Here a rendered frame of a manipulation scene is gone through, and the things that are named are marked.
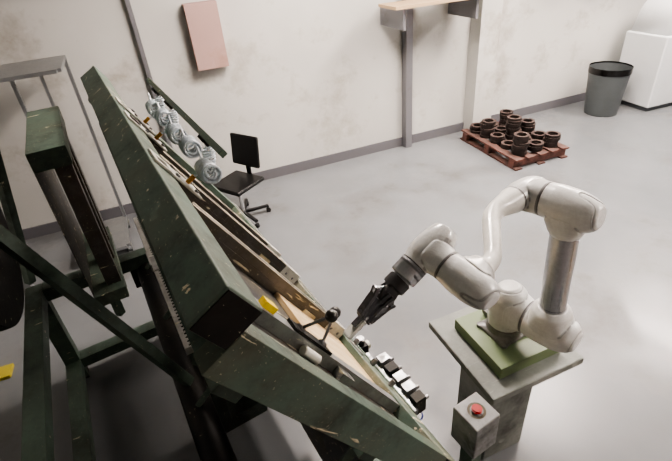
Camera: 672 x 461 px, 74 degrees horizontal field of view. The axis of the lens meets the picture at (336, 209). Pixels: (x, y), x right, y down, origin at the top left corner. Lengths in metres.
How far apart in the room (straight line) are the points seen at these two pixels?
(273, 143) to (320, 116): 0.65
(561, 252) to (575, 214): 0.19
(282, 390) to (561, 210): 1.11
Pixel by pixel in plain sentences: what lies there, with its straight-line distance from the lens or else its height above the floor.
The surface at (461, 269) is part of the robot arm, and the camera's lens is 1.31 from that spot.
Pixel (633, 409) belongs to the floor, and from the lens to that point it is 3.30.
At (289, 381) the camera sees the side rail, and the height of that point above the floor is 1.67.
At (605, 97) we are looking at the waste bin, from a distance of 7.31.
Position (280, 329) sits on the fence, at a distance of 1.26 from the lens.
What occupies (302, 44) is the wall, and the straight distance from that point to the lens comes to 5.20.
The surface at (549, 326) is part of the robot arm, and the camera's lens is 2.03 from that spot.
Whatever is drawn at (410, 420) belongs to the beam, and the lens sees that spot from 1.86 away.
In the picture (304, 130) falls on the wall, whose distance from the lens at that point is 5.44.
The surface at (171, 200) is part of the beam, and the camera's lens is 1.10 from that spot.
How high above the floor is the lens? 2.45
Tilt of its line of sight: 31 degrees down
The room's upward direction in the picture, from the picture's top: 5 degrees counter-clockwise
